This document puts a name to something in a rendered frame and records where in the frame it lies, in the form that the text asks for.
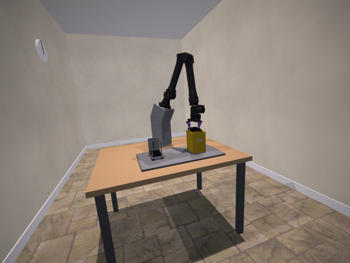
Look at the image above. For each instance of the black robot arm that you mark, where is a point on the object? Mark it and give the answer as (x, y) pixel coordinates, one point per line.
(170, 93)

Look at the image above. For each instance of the yellow plastics bin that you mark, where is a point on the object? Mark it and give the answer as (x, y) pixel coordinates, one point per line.
(196, 141)

